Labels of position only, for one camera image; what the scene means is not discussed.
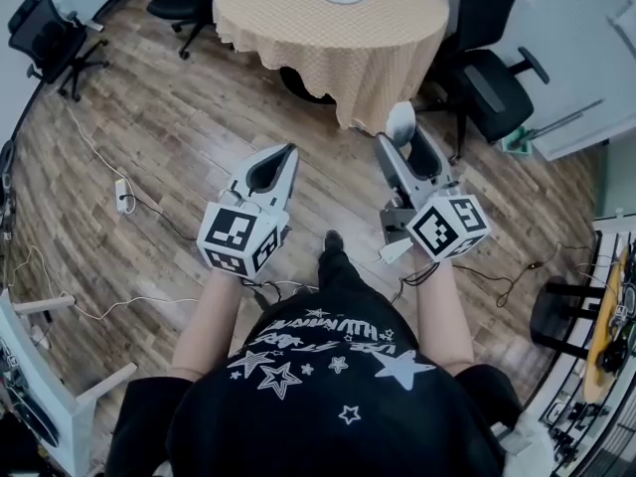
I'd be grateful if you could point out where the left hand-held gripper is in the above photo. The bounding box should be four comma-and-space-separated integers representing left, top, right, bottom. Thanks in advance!
197, 142, 301, 282

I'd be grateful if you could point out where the white cabinet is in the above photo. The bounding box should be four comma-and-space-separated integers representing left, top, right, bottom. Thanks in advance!
496, 0, 636, 163

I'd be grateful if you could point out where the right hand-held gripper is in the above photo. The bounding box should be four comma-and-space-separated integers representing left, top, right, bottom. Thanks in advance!
375, 125, 493, 263

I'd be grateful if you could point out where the white power adapter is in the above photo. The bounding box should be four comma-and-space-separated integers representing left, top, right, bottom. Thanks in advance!
379, 238, 414, 266

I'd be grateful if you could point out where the black stool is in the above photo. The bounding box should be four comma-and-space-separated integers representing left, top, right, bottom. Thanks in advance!
528, 274, 610, 361

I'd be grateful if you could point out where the white desk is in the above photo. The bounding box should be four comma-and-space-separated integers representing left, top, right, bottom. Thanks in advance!
0, 289, 139, 469

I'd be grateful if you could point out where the white power strip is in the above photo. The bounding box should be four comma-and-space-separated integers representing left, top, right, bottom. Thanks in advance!
114, 178, 137, 215

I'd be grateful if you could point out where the black floor cable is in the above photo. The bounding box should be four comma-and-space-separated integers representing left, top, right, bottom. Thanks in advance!
118, 194, 200, 242

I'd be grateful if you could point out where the yellow board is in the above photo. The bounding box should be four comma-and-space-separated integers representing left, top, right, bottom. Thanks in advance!
581, 245, 631, 404

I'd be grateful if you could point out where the black mesh office chair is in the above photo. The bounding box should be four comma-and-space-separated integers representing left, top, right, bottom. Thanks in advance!
414, 0, 552, 161

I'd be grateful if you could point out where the person's left forearm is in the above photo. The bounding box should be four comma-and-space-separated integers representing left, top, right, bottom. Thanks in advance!
170, 264, 249, 383

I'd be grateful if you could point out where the person's right forearm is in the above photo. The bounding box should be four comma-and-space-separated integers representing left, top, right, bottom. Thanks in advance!
412, 258, 477, 383

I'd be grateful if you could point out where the black office chair with armrests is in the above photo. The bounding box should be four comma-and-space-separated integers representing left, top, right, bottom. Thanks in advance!
6, 0, 110, 103

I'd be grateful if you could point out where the green box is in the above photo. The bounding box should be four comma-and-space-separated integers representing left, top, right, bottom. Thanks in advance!
499, 126, 537, 158

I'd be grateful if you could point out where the person's black trouser leg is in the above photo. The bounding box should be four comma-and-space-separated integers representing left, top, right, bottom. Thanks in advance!
315, 245, 379, 317

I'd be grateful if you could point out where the white floor cable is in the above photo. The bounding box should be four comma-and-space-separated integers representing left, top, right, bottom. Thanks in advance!
9, 101, 200, 323

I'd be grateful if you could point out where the round table with beige tablecloth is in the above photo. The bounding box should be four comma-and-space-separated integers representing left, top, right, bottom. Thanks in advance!
212, 0, 451, 133

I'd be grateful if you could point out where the small grey white item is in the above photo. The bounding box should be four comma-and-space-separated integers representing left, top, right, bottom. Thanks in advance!
386, 100, 418, 149

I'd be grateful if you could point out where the black star print shirt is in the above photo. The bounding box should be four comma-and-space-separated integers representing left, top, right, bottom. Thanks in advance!
105, 285, 524, 477

